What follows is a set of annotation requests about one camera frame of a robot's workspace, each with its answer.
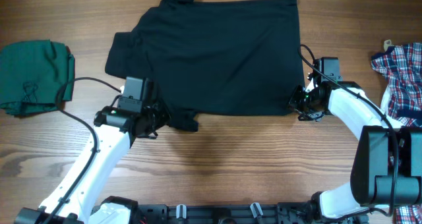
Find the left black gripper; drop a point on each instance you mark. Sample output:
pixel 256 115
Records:
pixel 164 118

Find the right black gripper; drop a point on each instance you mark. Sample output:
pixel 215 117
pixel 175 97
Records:
pixel 293 103

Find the black t-shirt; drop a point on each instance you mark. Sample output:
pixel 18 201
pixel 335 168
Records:
pixel 237 58

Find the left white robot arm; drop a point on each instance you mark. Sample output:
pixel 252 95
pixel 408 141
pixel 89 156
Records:
pixel 137 112

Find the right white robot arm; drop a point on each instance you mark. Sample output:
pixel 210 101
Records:
pixel 386 172

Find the plaid red blue shirt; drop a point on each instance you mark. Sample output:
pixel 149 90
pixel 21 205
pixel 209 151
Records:
pixel 401 67

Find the folded green garment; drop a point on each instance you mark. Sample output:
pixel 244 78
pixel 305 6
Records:
pixel 32 72

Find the black mounting rail base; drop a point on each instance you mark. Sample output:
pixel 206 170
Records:
pixel 281 213

